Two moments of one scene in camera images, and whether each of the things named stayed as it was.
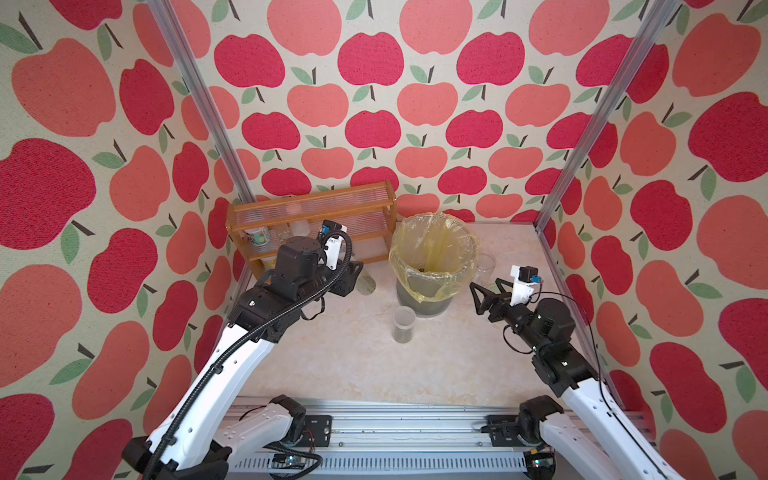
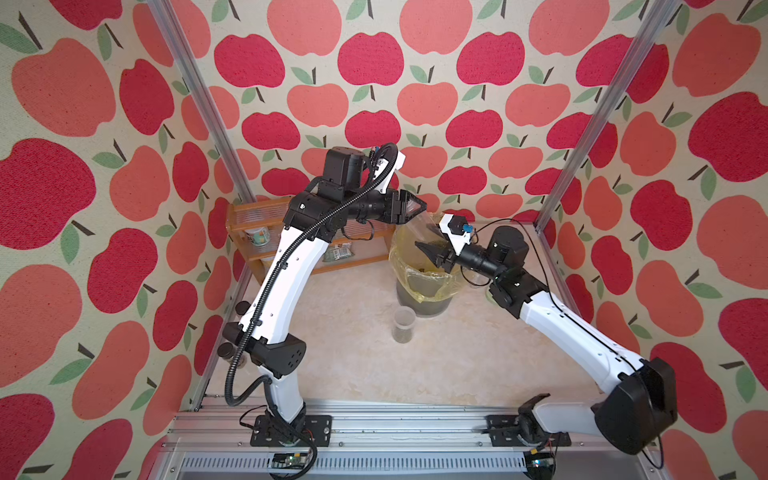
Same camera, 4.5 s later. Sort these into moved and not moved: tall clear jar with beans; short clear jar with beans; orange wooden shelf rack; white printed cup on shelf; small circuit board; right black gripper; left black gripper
Moved: right black gripper; left black gripper; tall clear jar with beans
Not moved: short clear jar with beans; small circuit board; orange wooden shelf rack; white printed cup on shelf
